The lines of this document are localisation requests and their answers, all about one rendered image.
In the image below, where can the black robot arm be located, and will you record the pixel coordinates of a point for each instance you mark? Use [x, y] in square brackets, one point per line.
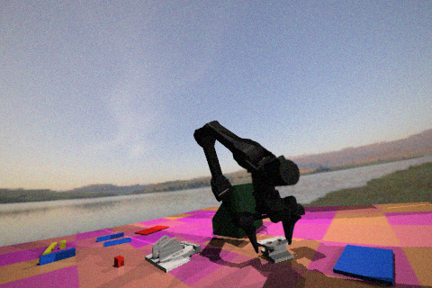
[249, 154]

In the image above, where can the small red block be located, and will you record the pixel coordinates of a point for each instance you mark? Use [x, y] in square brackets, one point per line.
[118, 261]

